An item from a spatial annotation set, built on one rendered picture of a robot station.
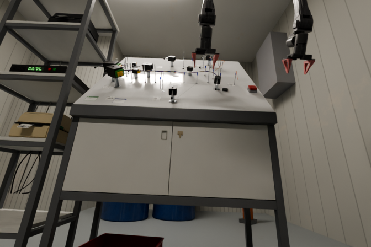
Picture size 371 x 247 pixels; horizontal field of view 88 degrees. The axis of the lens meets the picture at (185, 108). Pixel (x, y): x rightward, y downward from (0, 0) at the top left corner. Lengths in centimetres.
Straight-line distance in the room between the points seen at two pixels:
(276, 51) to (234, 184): 241
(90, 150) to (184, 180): 54
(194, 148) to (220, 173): 19
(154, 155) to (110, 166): 24
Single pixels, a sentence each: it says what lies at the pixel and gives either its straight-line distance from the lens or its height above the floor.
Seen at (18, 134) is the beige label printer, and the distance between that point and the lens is 143.
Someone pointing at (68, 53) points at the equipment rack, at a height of 144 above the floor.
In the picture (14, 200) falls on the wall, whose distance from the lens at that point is 382.
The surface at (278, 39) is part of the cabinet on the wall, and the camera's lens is 334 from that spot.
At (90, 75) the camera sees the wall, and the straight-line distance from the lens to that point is 385.
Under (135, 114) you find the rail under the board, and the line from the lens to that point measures 112.
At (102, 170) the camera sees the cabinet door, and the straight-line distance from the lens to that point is 116.
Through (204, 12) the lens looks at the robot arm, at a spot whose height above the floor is 126.
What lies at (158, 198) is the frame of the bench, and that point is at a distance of 108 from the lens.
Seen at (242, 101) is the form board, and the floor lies 96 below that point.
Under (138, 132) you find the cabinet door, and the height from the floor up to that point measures 73.
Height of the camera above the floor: 48
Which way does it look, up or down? 21 degrees up
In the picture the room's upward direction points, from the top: 3 degrees clockwise
